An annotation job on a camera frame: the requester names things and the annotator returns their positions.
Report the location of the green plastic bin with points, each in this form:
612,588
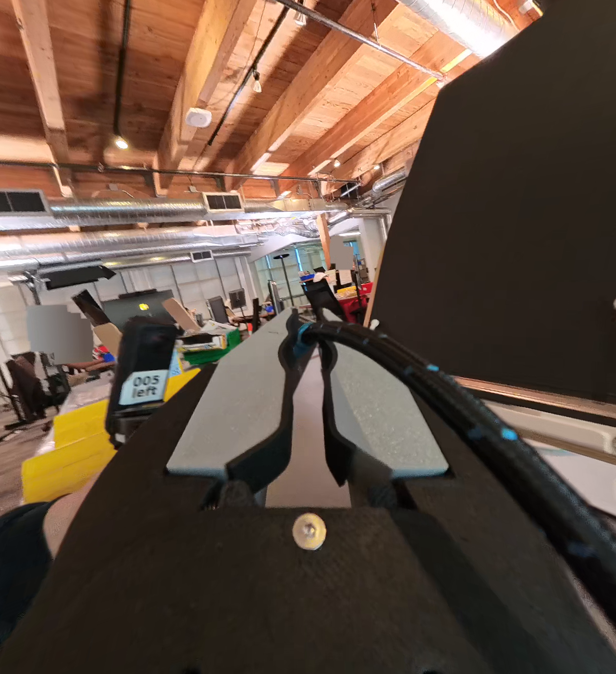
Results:
208,355

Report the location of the yellow plastic bin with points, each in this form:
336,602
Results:
65,458

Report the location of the black wooden-rimmed board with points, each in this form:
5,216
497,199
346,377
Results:
524,210

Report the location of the person's left forearm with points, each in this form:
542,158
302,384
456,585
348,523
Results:
2,568

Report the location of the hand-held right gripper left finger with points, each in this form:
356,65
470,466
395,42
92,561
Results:
234,400

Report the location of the silver air duct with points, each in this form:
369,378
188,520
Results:
471,21
102,245
129,210

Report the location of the black office chair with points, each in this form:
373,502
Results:
321,295

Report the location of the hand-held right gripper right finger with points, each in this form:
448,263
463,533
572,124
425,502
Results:
387,416

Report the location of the large black screen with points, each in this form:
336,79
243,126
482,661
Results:
129,305

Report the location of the white smoke detector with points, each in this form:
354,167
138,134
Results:
198,117

